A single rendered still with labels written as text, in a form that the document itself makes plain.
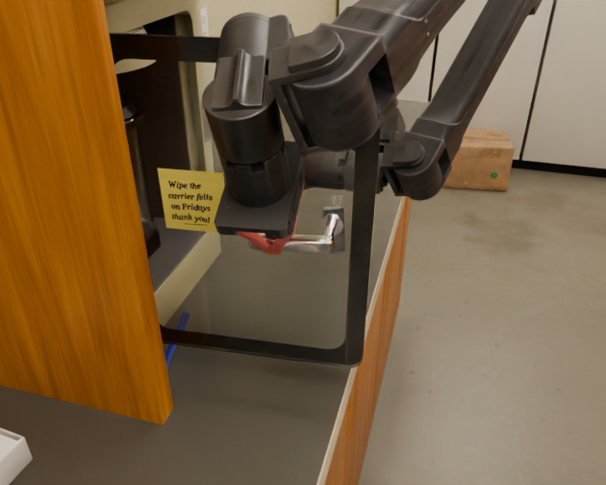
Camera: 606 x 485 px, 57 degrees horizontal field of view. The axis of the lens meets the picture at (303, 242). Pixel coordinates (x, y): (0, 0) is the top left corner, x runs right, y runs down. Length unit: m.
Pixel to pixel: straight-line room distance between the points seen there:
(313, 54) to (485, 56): 0.47
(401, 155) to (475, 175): 2.80
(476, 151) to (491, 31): 2.62
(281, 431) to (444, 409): 1.39
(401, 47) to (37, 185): 0.38
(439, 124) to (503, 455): 1.41
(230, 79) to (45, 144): 0.21
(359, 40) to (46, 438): 0.60
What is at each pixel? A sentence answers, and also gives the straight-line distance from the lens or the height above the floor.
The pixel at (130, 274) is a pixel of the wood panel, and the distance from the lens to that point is 0.61.
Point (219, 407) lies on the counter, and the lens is 0.76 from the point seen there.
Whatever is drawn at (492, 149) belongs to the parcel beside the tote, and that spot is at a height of 0.27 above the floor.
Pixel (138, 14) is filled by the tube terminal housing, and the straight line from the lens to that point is 0.76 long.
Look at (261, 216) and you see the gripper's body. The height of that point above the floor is 1.27.
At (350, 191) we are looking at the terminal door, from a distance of 0.59.
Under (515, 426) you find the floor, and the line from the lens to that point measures 2.09.
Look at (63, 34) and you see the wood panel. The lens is 0.53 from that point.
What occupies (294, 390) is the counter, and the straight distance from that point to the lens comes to 0.78.
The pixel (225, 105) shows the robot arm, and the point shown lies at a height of 1.37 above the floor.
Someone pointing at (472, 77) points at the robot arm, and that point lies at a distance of 0.82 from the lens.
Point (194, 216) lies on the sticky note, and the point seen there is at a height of 1.19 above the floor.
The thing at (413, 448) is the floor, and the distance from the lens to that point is 1.94.
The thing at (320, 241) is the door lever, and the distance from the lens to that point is 0.57.
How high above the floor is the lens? 1.50
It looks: 31 degrees down
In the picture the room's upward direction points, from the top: straight up
